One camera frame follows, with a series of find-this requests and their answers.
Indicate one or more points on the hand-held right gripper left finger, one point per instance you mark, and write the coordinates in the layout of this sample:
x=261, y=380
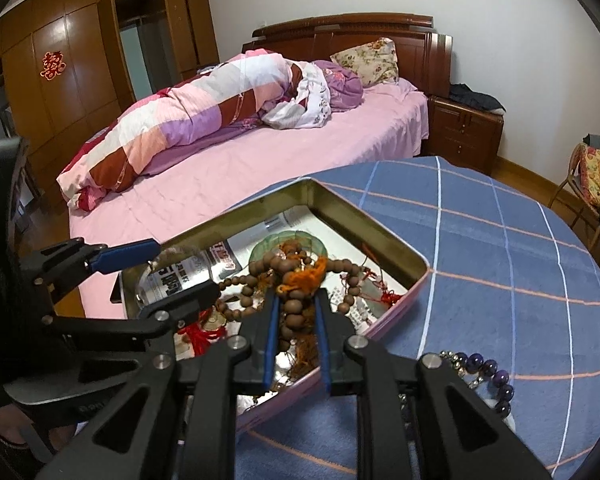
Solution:
x=271, y=345

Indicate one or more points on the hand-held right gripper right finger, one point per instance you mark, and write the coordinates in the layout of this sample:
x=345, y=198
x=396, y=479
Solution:
x=322, y=345

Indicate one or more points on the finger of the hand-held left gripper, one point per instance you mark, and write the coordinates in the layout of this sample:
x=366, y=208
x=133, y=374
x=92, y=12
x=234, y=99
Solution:
x=180, y=305
x=125, y=257

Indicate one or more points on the red tassel charm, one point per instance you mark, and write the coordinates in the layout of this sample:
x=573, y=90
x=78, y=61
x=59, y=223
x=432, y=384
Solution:
x=200, y=335

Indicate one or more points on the pink metal tin box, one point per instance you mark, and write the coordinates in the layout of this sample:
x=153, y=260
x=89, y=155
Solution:
x=385, y=322

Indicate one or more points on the green jade bangle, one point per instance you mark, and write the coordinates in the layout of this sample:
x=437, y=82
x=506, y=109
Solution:
x=260, y=248

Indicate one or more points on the person's left hand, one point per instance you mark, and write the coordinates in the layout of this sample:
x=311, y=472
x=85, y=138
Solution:
x=10, y=435

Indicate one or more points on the printed paper liner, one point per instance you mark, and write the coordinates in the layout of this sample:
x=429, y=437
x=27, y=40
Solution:
x=180, y=280

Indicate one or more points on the bed with pink sheet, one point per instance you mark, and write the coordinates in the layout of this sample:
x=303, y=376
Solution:
x=205, y=185

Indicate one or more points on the patchwork quilt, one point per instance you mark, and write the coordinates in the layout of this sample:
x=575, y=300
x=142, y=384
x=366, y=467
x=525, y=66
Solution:
x=205, y=105

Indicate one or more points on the wooden wardrobe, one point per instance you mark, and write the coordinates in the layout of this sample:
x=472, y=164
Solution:
x=80, y=25

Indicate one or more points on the wooden nightstand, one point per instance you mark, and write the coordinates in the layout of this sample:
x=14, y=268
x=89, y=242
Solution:
x=460, y=130

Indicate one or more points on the purple blanket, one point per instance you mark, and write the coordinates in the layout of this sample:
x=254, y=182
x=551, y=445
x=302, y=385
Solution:
x=342, y=85

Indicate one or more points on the floral pillow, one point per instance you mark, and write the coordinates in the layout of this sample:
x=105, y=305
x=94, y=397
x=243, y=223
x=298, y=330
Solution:
x=370, y=60

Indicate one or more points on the dark folded clothes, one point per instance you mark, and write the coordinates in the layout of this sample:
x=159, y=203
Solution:
x=475, y=97

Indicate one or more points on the wooden chair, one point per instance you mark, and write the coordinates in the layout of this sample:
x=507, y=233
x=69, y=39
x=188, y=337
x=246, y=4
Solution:
x=570, y=180

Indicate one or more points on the wooden headboard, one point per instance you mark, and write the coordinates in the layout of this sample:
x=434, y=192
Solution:
x=340, y=30

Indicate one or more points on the red paper wall decoration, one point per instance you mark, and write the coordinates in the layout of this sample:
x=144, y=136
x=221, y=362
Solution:
x=54, y=66

